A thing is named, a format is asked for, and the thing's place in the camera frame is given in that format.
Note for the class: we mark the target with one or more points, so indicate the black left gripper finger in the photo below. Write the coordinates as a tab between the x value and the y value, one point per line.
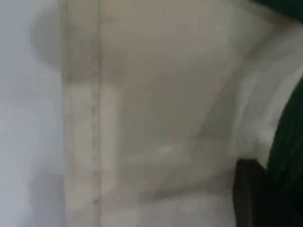
253	201

